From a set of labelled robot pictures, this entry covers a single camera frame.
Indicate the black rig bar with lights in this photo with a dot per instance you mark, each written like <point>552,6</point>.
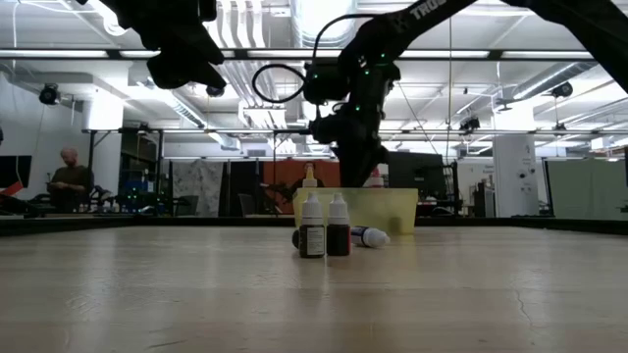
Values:
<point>539,54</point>

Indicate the large black monitor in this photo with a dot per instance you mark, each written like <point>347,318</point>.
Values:
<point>422,171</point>

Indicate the black ceiling spotlight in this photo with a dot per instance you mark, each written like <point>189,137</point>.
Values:
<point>561,89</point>
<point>215,91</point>
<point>470,123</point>
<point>49,93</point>

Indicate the grey patterned curtain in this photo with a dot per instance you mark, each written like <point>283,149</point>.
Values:
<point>201,181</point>

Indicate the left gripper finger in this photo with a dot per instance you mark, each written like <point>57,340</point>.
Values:
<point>203,49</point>
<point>176,71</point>

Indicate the black aluminium table frame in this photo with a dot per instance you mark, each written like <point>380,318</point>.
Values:
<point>73,224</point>

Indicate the orange partition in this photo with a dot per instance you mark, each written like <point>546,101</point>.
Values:
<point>279,171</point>

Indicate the small black monitor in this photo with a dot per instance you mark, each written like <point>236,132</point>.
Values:
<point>15,171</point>

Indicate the yellow translucent plastic bin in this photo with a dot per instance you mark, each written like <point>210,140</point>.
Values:
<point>407,206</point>

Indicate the red strip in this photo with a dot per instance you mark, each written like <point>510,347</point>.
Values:
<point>12,188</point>

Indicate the small blue dropper bottle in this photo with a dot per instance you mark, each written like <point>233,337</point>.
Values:
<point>373,237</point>

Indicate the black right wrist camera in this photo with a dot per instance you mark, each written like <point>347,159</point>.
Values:
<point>324,83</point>

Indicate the person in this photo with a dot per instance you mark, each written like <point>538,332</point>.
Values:
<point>68,181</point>
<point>308,167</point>

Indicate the small labelled dropper bottle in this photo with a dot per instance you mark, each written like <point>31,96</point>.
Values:
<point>312,240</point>

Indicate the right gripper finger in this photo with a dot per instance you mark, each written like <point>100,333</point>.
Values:
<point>350,166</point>
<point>373,159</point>

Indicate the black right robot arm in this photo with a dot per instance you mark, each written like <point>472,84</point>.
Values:
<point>589,29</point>

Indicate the distant black workstation frame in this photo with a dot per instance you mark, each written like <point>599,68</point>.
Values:
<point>91,171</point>

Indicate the white round column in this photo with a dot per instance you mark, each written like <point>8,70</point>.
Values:
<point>515,171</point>

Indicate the silver round ceiling duct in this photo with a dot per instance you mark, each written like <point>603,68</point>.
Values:
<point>301,19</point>

